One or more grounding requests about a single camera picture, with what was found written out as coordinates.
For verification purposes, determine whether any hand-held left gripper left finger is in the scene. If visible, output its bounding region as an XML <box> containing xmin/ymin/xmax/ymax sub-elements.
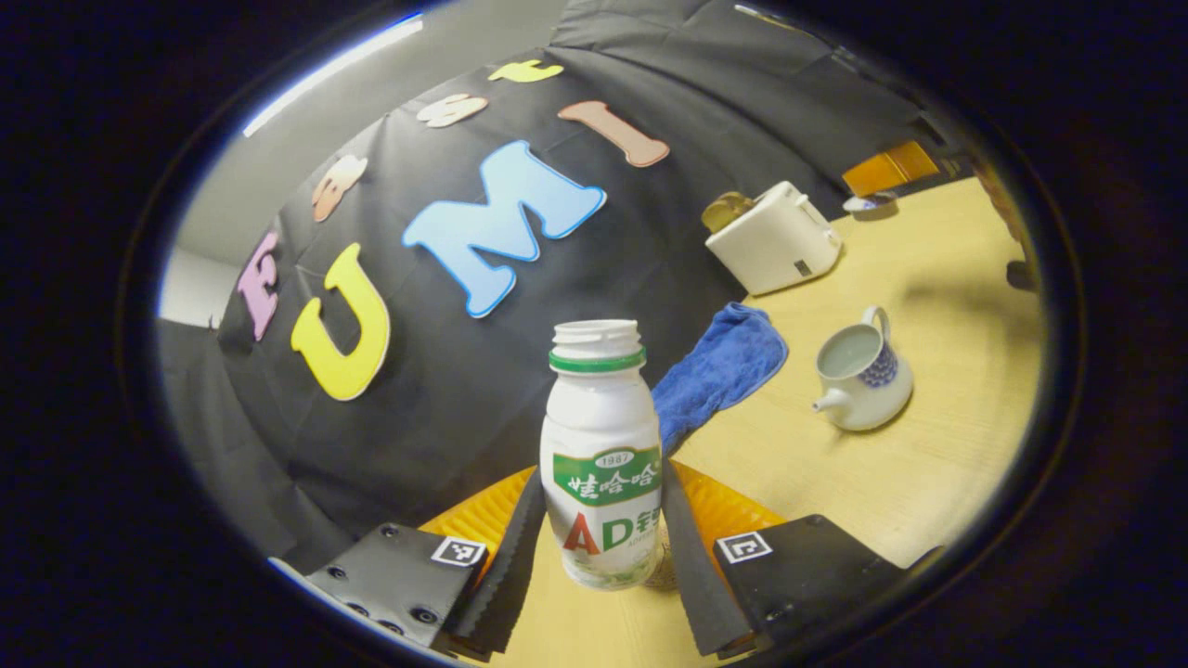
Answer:
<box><xmin>304</xmin><ymin>466</ymin><xmax>550</xmax><ymax>662</ymax></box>

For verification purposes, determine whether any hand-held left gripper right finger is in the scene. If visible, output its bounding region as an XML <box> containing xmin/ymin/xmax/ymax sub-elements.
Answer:
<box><xmin>659</xmin><ymin>459</ymin><xmax>909</xmax><ymax>662</ymax></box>

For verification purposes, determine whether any white plastic water bottle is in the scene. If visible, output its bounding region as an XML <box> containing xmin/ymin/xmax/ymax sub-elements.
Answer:
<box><xmin>540</xmin><ymin>320</ymin><xmax>665</xmax><ymax>591</ymax></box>

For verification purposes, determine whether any white blue-patterned teacup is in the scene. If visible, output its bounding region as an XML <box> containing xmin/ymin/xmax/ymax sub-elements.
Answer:
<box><xmin>812</xmin><ymin>305</ymin><xmax>914</xmax><ymax>432</ymax></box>

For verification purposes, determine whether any white toaster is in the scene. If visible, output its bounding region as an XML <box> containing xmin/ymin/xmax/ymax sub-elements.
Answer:
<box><xmin>704</xmin><ymin>181</ymin><xmax>844</xmax><ymax>297</ymax></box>

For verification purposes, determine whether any brown bread slice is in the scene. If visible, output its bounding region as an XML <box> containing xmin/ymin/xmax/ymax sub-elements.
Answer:
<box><xmin>701</xmin><ymin>192</ymin><xmax>755</xmax><ymax>234</ymax></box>

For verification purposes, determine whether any black backdrop cloth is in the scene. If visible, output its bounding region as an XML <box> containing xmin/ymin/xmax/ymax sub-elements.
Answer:
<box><xmin>158</xmin><ymin>0</ymin><xmax>957</xmax><ymax>576</ymax></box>

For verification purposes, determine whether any blue towel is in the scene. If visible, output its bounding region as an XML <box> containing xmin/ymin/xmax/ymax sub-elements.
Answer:
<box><xmin>650</xmin><ymin>302</ymin><xmax>789</xmax><ymax>456</ymax></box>

